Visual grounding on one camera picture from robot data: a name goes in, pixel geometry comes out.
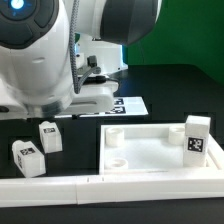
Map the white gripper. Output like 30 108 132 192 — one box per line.
0 81 118 120

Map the white square tabletop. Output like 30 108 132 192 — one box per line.
99 123 224 174

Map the white sheet with tags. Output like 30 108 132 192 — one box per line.
56 96 148 118

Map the white L-shaped obstacle fence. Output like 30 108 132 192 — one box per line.
0 139 224 208

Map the grey cable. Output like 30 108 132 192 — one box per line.
68 0 102 95

